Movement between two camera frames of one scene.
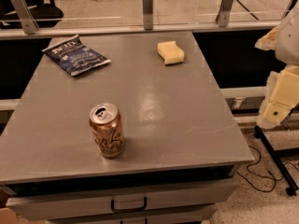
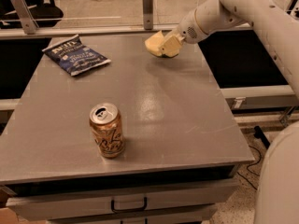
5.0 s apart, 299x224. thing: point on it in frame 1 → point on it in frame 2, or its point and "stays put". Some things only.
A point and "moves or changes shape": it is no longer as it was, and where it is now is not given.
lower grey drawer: [195, 216] stays put
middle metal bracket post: [148, 8] stays put
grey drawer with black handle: [25, 205] stays put
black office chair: [40, 2] stays put
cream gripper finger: [267, 42] → [172, 46]
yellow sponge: [170, 52] moves or changes shape
